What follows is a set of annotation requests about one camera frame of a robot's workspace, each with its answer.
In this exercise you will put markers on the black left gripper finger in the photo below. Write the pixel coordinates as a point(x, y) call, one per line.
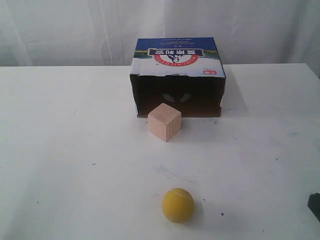
point(313, 204)

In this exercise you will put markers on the yellow tennis ball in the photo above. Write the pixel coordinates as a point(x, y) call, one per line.
point(178, 205)

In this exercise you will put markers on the white backdrop curtain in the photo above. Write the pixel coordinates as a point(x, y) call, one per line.
point(104, 32)

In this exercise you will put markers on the light wooden cube block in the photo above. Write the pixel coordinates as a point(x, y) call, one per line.
point(164, 122)

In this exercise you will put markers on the blue white cardboard box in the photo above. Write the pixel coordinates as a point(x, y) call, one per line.
point(184, 73)

